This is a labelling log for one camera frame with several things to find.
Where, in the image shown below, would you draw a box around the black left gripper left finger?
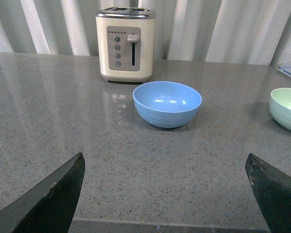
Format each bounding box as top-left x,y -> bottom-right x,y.
0,153 -> 85,233

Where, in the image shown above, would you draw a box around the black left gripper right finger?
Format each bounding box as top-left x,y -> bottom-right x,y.
245,153 -> 291,233

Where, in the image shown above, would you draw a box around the green bowl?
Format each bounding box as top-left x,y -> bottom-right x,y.
269,88 -> 291,131

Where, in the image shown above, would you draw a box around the blue bowl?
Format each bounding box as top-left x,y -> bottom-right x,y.
132,81 -> 202,128

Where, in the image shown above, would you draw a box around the white curtain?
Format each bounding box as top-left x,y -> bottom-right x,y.
0,0 -> 291,65

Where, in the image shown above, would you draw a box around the cream two-slot toaster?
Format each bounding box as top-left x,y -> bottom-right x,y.
96,6 -> 156,83

